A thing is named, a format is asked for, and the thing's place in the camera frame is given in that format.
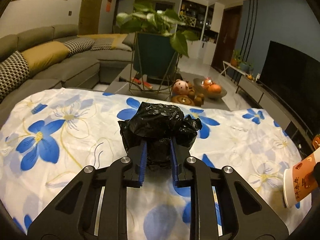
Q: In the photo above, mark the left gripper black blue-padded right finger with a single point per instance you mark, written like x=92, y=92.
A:
x=223, y=204

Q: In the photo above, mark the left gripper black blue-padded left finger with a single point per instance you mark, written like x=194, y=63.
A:
x=93, y=204

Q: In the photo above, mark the white orange paper cup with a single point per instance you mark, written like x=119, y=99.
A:
x=300, y=181

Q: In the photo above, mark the black plastic bag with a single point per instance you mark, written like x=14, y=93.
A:
x=157, y=124

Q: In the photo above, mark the white blue-flowered tablecloth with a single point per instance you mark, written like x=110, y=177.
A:
x=50, y=136

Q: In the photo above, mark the grey tv cabinet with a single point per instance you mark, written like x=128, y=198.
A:
x=278, y=112

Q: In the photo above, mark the fruit bowl with oranges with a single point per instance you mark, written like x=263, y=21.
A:
x=209, y=88

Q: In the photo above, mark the pink piggy figurine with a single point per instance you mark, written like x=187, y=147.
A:
x=180, y=87

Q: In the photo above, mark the glass coffee table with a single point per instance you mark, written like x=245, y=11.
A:
x=125, y=88

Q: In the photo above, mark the grey sectional sofa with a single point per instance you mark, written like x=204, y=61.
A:
x=92, y=59

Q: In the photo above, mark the black television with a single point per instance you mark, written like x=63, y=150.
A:
x=293, y=77

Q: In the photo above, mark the houndstooth cushion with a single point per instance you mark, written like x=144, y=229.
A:
x=14, y=71

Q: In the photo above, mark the mustard yellow cushion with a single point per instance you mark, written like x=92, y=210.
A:
x=45, y=55

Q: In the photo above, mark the green potted plant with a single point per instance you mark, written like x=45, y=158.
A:
x=157, y=45

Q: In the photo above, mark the wooden door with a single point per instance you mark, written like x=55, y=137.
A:
x=89, y=16

